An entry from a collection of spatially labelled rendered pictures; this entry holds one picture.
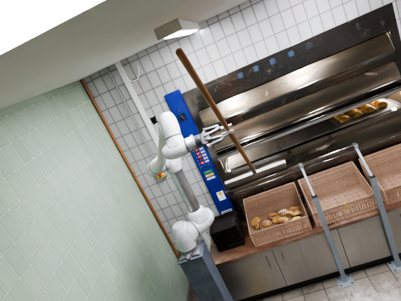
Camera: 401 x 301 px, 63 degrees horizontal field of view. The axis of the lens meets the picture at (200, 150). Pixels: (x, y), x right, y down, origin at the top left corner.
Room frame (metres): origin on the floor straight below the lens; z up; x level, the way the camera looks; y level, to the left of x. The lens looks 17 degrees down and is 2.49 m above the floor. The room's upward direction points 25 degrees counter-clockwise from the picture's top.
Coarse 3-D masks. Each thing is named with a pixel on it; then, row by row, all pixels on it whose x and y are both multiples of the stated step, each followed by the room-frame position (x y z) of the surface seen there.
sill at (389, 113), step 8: (384, 112) 2.84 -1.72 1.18; (392, 112) 2.79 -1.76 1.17; (368, 120) 2.84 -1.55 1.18; (376, 120) 2.82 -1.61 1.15; (344, 128) 2.89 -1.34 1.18; (352, 128) 2.87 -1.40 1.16; (320, 136) 2.96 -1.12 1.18; (328, 136) 2.91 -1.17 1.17; (304, 144) 2.96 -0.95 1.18; (312, 144) 2.95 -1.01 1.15; (280, 152) 3.02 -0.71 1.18; (288, 152) 2.99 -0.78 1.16; (256, 160) 3.10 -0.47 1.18; (264, 160) 3.04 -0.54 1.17; (240, 168) 3.09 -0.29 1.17; (248, 168) 3.08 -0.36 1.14
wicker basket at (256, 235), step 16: (272, 192) 3.01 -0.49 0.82; (256, 208) 3.03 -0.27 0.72; (272, 208) 2.99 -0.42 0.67; (288, 208) 2.94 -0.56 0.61; (304, 208) 2.61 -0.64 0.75; (272, 224) 2.85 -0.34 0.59; (288, 224) 2.56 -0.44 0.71; (304, 224) 2.63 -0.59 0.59; (256, 240) 2.72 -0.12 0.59; (272, 240) 2.60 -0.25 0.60
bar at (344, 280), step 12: (324, 156) 2.58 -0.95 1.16; (360, 156) 2.46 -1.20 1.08; (288, 168) 2.64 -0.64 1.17; (252, 180) 2.72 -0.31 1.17; (372, 180) 2.30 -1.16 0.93; (228, 192) 2.76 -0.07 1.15; (312, 192) 2.45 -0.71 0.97; (324, 216) 2.40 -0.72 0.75; (384, 216) 2.30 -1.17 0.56; (324, 228) 2.40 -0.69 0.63; (384, 228) 2.33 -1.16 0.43; (336, 252) 2.40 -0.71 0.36; (396, 252) 2.30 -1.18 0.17; (396, 264) 2.31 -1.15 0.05; (348, 276) 2.44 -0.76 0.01
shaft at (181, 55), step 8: (184, 56) 1.28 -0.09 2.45; (184, 64) 1.31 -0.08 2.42; (192, 72) 1.36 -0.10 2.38; (200, 80) 1.43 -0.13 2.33; (200, 88) 1.46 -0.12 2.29; (208, 96) 1.52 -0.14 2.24; (208, 104) 1.59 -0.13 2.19; (216, 112) 1.65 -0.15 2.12; (224, 120) 1.75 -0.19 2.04; (224, 128) 1.82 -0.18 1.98; (232, 136) 1.91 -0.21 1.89; (240, 152) 2.15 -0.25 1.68; (248, 160) 2.31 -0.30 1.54
